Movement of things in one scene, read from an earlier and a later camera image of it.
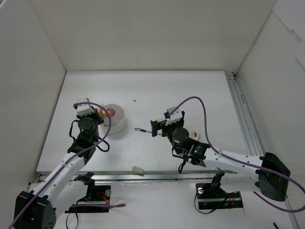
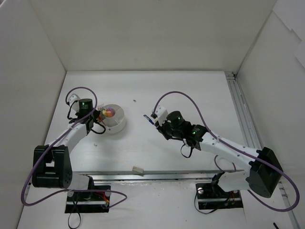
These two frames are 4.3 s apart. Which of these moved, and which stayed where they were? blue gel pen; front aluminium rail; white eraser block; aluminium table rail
Moved: blue gel pen
Stayed: white eraser block; front aluminium rail; aluminium table rail
